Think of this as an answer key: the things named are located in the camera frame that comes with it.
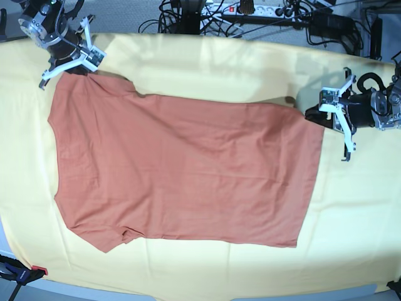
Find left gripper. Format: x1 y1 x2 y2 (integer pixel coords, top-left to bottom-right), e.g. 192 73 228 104
305 94 375 129

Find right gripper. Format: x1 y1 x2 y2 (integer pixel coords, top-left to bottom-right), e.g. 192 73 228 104
47 31 82 71

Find orange T-shirt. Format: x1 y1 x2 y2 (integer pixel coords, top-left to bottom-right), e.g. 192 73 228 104
48 74 324 252

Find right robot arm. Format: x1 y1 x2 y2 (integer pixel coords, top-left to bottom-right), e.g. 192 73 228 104
18 1 84 69

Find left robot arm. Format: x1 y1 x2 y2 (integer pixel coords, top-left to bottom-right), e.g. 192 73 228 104
305 56 400 135

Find black power adapter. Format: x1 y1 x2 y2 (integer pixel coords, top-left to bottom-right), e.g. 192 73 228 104
309 12 355 39

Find yellow table cloth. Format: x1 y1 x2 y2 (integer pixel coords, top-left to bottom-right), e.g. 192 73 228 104
1 34 400 300

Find white power strip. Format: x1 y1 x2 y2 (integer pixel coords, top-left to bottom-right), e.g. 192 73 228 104
201 1 295 20

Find black clamp corner right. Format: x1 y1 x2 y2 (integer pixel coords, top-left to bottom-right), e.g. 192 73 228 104
387 279 401 300

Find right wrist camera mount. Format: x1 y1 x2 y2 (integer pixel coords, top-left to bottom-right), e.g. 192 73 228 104
39 14 107 90

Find black table leg post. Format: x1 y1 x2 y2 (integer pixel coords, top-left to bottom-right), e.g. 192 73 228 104
178 0 204 35

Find black tangled cables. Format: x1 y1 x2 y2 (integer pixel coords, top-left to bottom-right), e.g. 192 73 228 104
137 0 314 40

